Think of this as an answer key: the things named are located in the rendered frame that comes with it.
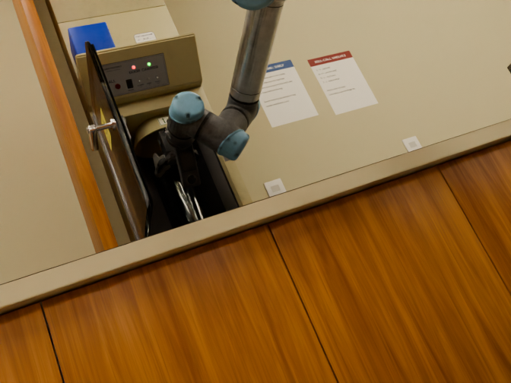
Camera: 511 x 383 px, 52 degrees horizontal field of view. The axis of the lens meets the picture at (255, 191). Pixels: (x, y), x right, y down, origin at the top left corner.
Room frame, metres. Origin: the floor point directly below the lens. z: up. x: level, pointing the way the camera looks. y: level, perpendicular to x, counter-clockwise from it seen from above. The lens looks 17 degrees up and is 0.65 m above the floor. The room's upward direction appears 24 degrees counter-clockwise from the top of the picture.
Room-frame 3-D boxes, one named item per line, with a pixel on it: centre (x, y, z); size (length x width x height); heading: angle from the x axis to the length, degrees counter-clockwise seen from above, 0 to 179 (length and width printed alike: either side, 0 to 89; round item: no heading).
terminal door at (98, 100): (1.06, 0.25, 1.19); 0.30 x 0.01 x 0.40; 21
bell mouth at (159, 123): (1.38, 0.18, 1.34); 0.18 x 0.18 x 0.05
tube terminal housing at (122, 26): (1.39, 0.21, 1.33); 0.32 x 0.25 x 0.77; 111
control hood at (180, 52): (1.22, 0.15, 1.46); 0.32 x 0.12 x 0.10; 111
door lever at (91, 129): (0.99, 0.25, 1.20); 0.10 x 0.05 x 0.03; 21
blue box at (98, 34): (1.19, 0.24, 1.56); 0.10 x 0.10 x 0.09; 21
